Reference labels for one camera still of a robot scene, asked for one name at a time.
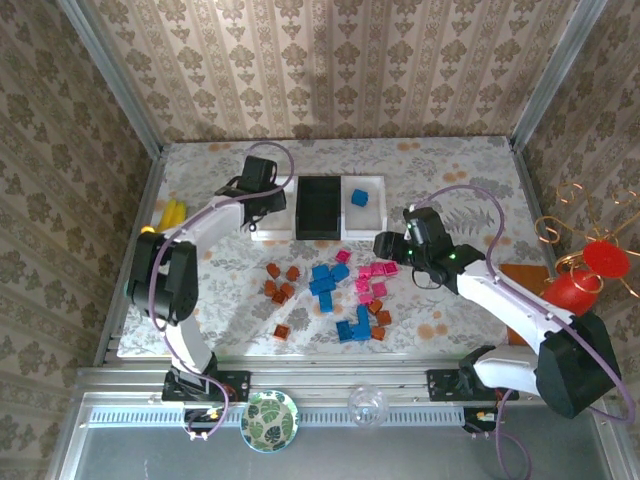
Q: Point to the pink lego brick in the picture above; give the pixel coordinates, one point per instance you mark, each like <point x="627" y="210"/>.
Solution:
<point x="365" y="273"/>
<point x="366" y="299"/>
<point x="361" y="285"/>
<point x="377" y="270"/>
<point x="392" y="268"/>
<point x="380" y="289"/>
<point x="343" y="256"/>

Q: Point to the orange lego brick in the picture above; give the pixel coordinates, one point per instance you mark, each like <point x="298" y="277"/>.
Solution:
<point x="272" y="270"/>
<point x="278" y="299"/>
<point x="282" y="332"/>
<point x="378" y="333"/>
<point x="269" y="288"/>
<point x="287" y="289"/>
<point x="384" y="317"/>
<point x="375" y="306"/>
<point x="293" y="273"/>

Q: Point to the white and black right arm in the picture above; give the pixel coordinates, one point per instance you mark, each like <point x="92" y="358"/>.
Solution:
<point x="505" y="300"/>

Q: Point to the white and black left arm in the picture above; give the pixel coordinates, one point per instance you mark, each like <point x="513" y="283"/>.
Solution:
<point x="212" y="222"/>

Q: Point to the white plastic bin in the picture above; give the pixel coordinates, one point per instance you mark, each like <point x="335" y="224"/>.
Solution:
<point x="272" y="234"/>
<point x="365" y="220"/>

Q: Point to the black plastic bin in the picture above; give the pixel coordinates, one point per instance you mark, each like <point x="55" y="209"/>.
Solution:
<point x="317" y="210"/>

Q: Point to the white floral tablecloth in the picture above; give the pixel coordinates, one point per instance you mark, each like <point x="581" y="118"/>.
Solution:
<point x="225" y="165"/>

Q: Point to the brown flat board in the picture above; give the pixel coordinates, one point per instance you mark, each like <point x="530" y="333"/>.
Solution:
<point x="525" y="277"/>

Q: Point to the yellow toy banana bunch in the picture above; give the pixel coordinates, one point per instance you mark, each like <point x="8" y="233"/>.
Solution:
<point x="172" y="215"/>

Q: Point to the blue long lego brick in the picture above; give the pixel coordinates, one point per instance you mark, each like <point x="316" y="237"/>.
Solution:
<point x="326" y="303"/>
<point x="321" y="287"/>

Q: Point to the red round vase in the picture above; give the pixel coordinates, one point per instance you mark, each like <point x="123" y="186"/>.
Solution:
<point x="570" y="297"/>

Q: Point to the red disc ornament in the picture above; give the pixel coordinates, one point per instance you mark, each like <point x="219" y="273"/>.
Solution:
<point x="605" y="260"/>

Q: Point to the green leaf pattern bowl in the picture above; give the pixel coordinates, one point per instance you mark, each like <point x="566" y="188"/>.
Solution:
<point x="270" y="422"/>

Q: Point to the aluminium frame rail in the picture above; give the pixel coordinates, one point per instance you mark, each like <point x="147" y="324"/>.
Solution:
<point x="150" y="185"/>
<point x="532" y="190"/>
<point x="325" y="380"/>

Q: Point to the black connector bracket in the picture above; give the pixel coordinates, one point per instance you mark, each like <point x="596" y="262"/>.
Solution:
<point x="200" y="415"/>
<point x="480" y="417"/>

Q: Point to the aluminium frame post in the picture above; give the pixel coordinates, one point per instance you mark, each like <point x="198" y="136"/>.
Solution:
<point x="556" y="75"/>
<point x="115" y="75"/>

